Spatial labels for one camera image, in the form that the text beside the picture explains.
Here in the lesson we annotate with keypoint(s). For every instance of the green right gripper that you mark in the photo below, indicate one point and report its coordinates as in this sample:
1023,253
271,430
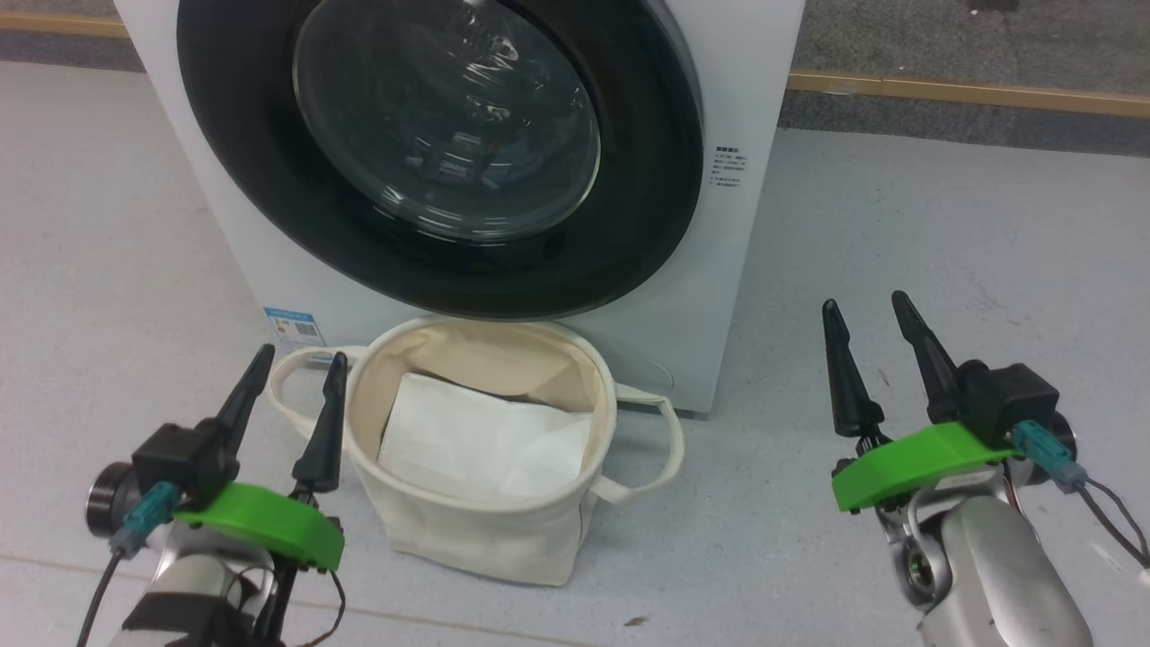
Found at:
925,458

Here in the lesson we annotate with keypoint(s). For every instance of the cream fabric laundry basket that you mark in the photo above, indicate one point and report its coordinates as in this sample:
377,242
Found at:
485,539

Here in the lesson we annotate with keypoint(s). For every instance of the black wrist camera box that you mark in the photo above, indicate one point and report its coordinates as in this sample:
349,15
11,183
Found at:
180,458
1011,395

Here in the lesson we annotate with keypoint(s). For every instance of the small black text label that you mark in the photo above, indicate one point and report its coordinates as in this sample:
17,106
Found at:
727,171

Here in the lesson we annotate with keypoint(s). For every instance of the round drain filter cover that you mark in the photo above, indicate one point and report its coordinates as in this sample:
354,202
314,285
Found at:
656,377

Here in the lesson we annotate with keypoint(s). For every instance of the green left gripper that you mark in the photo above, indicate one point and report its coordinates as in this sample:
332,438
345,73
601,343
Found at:
269,526

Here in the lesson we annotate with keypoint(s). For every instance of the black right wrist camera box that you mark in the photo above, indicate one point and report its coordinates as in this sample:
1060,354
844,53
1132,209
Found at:
1011,395

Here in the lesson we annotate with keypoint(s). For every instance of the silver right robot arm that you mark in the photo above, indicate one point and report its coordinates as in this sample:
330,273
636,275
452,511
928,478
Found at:
997,575

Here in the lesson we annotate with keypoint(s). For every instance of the black round glass washer door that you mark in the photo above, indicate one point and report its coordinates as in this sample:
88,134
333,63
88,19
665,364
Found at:
449,135

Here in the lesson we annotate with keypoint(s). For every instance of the blue energy label sticker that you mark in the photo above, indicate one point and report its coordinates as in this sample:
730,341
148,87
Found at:
295,328

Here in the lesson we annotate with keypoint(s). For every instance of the white front-load washing machine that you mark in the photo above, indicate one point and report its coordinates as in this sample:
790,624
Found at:
737,270

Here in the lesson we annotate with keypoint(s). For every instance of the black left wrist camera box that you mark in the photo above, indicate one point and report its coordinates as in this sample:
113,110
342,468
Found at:
180,458

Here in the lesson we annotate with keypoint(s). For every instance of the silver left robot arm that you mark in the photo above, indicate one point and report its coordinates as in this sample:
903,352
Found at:
193,584

